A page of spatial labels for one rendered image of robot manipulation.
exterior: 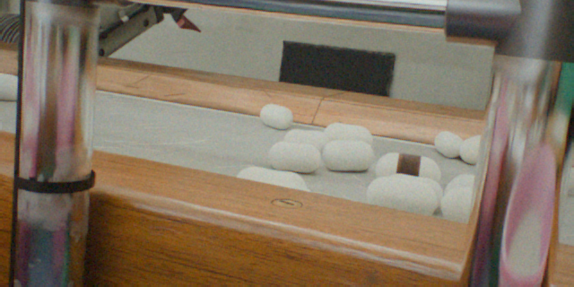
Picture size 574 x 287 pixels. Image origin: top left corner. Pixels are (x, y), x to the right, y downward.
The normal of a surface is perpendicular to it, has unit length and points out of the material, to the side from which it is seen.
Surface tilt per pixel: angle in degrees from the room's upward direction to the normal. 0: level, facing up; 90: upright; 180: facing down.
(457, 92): 90
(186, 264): 90
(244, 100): 45
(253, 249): 90
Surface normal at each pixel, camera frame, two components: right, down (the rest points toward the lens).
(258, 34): -0.33, 0.12
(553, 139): 0.10, 0.17
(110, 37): 0.86, 0.17
